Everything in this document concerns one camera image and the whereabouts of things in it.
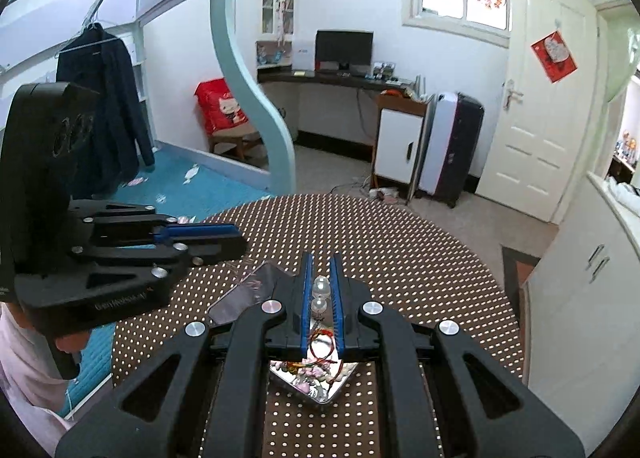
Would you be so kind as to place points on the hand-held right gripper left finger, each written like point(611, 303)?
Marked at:
point(306, 308)

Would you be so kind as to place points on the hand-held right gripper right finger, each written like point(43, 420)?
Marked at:
point(339, 308)

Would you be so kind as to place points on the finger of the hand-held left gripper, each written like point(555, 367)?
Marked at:
point(200, 232)
point(215, 250)

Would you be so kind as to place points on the silver metal tin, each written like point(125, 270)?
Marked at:
point(250, 290)

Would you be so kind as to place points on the person's left forearm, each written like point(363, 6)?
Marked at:
point(25, 378)

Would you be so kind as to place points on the blue candy print blanket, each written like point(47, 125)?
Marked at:
point(210, 188)

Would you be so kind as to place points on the brown polka dot tablecloth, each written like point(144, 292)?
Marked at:
point(400, 258)

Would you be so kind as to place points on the wooden stool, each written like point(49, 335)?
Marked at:
point(235, 143)

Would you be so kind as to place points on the navy jacket on hanger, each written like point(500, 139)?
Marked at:
point(112, 103)

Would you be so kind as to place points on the white power strip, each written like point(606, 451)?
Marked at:
point(384, 193)

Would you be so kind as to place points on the red cartoon bag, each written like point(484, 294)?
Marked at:
point(222, 105)

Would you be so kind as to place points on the white cabinet with brown top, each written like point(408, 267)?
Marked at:
point(397, 143)

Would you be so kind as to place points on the white and black suitcase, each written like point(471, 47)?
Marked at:
point(450, 148)

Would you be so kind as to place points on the dark curved desk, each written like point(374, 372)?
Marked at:
point(325, 79)

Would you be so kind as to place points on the white box on desk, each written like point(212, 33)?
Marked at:
point(303, 58)

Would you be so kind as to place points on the black computer monitor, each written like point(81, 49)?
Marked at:
point(344, 48)

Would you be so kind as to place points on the white glass door cupboard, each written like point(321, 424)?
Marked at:
point(270, 8)

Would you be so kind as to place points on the white counter cabinets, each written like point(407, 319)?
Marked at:
point(585, 313)

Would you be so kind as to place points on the white panel door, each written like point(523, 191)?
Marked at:
point(540, 128)

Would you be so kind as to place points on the white cloth bundle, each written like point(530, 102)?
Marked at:
point(625, 193)

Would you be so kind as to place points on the teal arched bed frame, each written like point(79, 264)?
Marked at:
point(275, 138)

